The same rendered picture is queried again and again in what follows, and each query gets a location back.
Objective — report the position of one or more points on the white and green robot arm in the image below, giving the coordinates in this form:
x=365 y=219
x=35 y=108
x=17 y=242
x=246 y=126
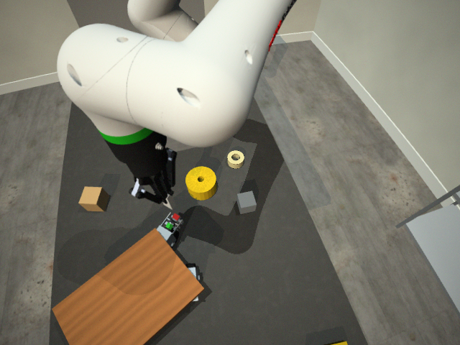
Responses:
x=197 y=88

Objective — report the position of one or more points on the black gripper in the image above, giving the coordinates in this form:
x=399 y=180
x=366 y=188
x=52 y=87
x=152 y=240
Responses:
x=156 y=179

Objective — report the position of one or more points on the tan cube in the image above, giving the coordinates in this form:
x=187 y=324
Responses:
x=94 y=199

